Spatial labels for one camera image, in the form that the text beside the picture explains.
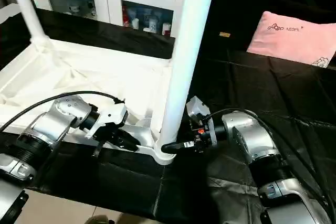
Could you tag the white plastic table top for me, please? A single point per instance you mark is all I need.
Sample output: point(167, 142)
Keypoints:
point(79, 77)

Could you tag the white plastic table leg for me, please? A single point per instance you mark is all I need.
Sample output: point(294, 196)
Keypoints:
point(189, 51)
point(26, 9)

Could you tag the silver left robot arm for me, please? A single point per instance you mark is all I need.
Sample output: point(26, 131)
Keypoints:
point(52, 121)

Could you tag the black work mat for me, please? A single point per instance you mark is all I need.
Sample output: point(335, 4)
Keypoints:
point(283, 98)

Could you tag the small yellow label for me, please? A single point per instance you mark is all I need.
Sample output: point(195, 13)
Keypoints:
point(224, 34)

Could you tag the pink pillow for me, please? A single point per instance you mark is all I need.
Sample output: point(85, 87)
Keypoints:
point(294, 38)

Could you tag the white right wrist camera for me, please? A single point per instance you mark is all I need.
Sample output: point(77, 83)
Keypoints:
point(197, 109)

